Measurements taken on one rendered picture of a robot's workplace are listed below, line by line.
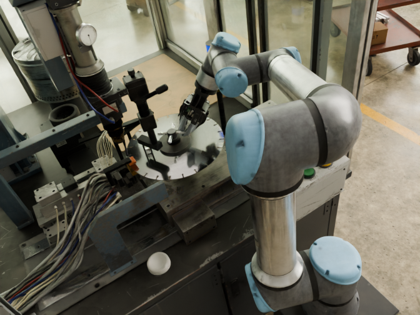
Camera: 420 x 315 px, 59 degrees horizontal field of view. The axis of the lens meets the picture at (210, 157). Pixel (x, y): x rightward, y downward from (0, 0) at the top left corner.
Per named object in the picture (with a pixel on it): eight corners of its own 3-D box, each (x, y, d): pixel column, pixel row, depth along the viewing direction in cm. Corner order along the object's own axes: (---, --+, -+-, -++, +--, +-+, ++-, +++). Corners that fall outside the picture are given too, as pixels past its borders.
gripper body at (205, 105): (175, 117, 112) (190, 84, 105) (184, 105, 119) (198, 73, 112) (198, 129, 113) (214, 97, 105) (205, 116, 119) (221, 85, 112)
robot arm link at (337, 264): (365, 299, 90) (375, 270, 81) (312, 312, 89) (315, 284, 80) (344, 255, 99) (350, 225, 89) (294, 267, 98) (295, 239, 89)
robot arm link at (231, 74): (262, 67, 90) (250, 45, 98) (216, 77, 90) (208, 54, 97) (262, 94, 96) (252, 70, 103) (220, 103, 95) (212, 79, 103)
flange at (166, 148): (196, 145, 123) (195, 139, 121) (165, 159, 120) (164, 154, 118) (182, 128, 130) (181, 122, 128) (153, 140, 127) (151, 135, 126)
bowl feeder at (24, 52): (97, 85, 199) (71, 19, 174) (119, 110, 179) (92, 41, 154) (41, 109, 190) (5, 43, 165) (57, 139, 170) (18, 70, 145)
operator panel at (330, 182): (321, 172, 133) (324, 140, 123) (345, 190, 126) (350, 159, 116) (259, 210, 125) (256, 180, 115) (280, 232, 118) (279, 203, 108)
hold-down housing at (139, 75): (155, 120, 115) (137, 62, 101) (160, 129, 112) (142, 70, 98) (139, 126, 114) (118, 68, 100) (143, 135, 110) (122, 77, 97)
